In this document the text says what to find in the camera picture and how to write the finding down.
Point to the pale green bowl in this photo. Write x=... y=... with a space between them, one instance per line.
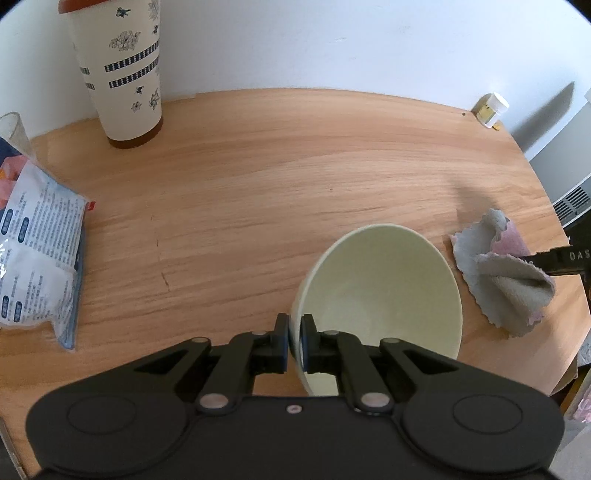
x=383 y=286

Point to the pink and grey cloth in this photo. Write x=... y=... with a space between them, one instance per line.
x=508 y=281

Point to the white pill bottle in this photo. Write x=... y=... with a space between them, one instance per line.
x=491 y=110

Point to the clear glass cup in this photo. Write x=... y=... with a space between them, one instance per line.
x=16 y=134

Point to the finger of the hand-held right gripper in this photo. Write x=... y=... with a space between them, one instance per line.
x=549 y=263

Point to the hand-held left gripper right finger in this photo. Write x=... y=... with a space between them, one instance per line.
x=314 y=350

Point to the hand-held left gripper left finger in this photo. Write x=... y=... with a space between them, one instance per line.
x=277 y=350

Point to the white floral tumbler, brown lid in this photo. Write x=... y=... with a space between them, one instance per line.
x=124 y=83

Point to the blue and white plastic packet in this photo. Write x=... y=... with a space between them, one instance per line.
x=39 y=249

